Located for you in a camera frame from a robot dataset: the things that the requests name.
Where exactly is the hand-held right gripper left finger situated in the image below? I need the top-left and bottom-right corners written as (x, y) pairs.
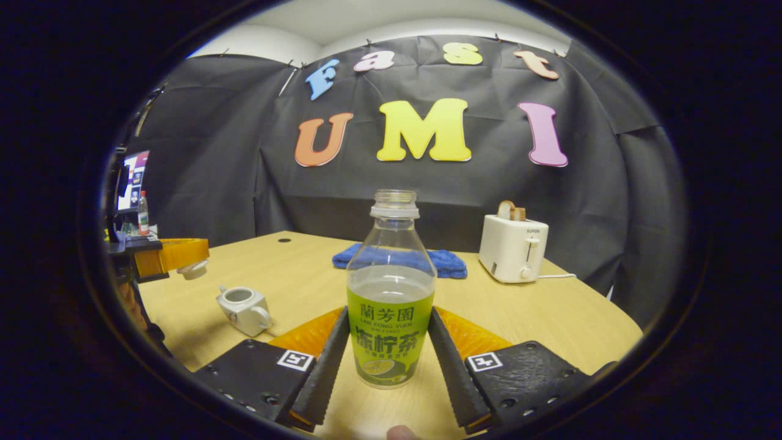
top-left (192, 306), bottom-right (350, 431)

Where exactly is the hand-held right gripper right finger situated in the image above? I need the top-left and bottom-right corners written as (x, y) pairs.
top-left (428, 306), bottom-right (618, 435)

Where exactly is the green label water bottle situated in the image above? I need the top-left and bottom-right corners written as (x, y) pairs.
top-left (346, 189), bottom-right (437, 390)

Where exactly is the white teacup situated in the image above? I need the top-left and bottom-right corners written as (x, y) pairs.
top-left (216, 285), bottom-right (273, 337)

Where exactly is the computer monitor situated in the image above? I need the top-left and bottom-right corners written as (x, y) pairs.
top-left (116, 150), bottom-right (150, 213)

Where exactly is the blue towel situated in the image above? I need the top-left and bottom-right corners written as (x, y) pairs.
top-left (332, 243), bottom-right (468, 280)

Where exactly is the white toaster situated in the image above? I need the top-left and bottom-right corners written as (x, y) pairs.
top-left (478, 214), bottom-right (549, 284)

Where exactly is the black backdrop cloth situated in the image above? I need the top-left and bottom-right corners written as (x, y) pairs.
top-left (113, 35), bottom-right (688, 328)

